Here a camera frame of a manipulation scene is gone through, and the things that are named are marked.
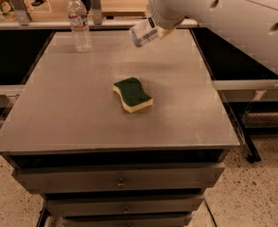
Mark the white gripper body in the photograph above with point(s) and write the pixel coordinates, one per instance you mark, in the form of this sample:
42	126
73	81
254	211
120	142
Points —
167	22

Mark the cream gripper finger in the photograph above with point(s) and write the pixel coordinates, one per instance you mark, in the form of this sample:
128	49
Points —
162	32

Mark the blue label plastic bottle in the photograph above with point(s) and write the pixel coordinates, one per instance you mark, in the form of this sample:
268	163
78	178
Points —
144	32

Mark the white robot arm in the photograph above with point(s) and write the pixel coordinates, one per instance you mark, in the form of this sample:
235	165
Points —
249	25

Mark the clear upright water bottle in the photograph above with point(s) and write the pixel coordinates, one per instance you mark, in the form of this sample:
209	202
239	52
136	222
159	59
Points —
78	19

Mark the green yellow sponge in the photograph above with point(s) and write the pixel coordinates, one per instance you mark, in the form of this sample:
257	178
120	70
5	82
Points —
132	95

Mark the wooden shelf unit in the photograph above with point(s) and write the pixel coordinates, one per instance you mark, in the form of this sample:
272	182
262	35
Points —
104	14

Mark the small black object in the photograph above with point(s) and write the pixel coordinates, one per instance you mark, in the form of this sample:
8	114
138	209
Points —
37	3

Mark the grey drawer cabinet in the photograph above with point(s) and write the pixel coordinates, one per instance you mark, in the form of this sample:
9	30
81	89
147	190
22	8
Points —
69	139

